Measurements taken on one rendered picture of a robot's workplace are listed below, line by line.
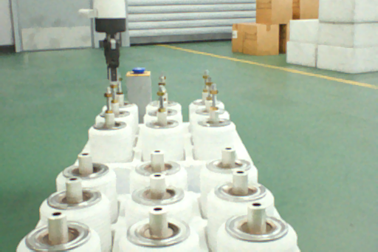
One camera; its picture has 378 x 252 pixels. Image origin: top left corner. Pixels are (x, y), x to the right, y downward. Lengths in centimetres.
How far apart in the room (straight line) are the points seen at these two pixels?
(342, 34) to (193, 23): 330
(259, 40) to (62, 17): 257
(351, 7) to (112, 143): 285
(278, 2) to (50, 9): 278
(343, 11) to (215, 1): 336
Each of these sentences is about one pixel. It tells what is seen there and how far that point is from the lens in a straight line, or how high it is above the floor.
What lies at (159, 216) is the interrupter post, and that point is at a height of 28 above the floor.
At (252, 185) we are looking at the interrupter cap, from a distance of 75.
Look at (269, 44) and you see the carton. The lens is 501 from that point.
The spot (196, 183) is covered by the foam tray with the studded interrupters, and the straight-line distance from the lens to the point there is 109.
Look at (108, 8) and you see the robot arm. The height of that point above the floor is 51.
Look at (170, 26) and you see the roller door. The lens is 666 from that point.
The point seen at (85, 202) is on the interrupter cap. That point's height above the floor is 25.
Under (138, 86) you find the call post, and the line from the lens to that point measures 149.
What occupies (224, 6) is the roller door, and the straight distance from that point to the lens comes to 697.
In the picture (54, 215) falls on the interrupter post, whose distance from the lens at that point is 62.
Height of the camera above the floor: 52
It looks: 12 degrees down
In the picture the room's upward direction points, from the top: 1 degrees counter-clockwise
